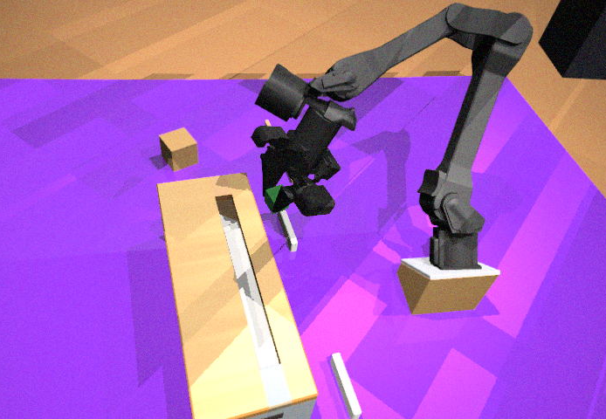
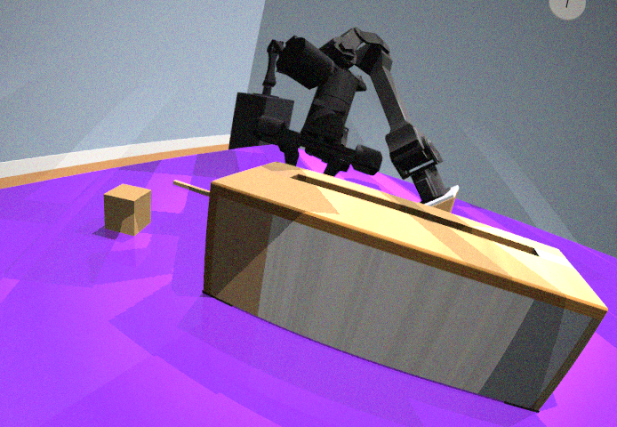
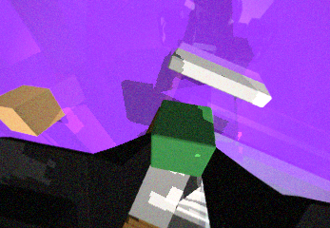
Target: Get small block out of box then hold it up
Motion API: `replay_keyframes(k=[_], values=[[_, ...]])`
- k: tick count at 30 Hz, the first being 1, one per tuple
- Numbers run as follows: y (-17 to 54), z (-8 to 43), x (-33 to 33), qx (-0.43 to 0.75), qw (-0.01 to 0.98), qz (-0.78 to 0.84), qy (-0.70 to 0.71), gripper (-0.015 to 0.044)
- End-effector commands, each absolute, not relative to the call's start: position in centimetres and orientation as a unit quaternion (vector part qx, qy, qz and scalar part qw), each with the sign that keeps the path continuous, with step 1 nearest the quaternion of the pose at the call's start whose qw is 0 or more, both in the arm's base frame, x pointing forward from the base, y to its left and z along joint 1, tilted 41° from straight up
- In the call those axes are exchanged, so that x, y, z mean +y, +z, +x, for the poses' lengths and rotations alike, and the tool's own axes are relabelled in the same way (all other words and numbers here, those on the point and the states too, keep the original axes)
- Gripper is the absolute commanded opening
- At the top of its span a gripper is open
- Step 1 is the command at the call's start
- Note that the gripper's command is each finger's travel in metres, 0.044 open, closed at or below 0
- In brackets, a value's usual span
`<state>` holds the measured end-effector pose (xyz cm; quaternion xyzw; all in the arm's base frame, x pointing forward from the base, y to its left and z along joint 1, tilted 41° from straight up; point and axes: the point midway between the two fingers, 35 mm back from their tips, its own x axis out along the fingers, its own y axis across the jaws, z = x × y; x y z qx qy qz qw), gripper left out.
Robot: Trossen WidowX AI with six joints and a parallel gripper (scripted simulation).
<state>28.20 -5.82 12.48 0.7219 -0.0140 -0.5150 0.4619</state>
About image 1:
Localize green block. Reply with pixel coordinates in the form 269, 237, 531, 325
265, 184, 289, 214

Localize pale yellow thin bar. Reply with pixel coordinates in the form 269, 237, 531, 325
265, 120, 293, 183

